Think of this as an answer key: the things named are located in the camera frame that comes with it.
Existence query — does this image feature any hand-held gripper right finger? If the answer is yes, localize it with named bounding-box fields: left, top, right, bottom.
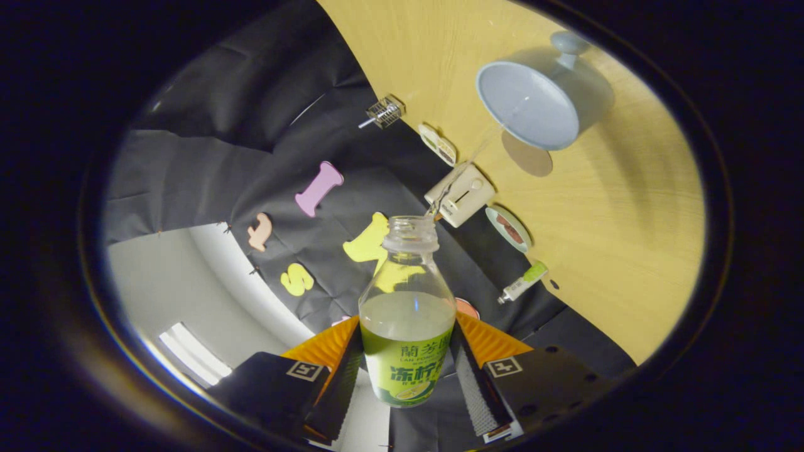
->
left=449, top=311, right=619, bottom=445

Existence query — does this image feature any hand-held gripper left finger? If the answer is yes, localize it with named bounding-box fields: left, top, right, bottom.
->
left=207, top=314, right=365, bottom=448

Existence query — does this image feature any clear juice bottle green label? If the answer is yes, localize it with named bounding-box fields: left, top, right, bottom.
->
left=358, top=215, right=457, bottom=409

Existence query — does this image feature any round brown coaster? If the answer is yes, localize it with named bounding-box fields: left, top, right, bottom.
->
left=501, top=130, right=554, bottom=178

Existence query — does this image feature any white cup with handle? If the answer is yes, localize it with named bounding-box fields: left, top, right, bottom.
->
left=475, top=31, right=615, bottom=152

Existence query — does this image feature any slim white green bottle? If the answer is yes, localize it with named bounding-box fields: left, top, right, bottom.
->
left=497, top=261, right=549, bottom=305

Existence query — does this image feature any pale green plate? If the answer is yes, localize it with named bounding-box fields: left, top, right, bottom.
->
left=484, top=206, right=533, bottom=254

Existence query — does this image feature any ceiling light panel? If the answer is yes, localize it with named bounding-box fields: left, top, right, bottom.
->
left=157, top=322, right=233, bottom=387

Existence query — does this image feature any white toaster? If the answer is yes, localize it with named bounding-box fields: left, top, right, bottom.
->
left=424, top=163, right=497, bottom=229

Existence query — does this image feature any wooden table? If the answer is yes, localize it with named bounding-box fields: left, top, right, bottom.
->
left=316, top=0, right=705, bottom=366

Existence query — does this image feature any white divided snack tray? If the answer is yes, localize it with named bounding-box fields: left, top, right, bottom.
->
left=418, top=123, right=458, bottom=168

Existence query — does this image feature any wire mesh holder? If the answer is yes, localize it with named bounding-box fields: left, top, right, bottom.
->
left=366, top=95, right=404, bottom=130

